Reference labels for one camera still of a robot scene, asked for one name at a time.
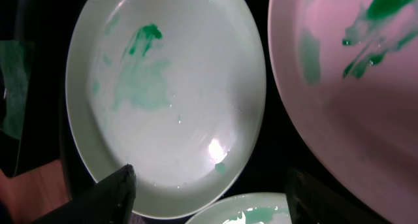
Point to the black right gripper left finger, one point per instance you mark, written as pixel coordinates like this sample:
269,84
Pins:
109,201

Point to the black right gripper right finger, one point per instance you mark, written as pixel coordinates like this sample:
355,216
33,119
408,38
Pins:
311,202

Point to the light green stained plate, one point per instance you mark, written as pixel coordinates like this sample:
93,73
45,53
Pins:
175,88

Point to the green sponge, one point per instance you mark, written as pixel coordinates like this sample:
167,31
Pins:
16,64

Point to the round black tray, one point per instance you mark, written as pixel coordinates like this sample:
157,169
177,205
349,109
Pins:
28,196

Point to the black rectangular sponge tray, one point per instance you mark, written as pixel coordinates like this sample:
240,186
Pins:
45,28

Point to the white plate with green stain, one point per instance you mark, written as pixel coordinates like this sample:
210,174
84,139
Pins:
346,71

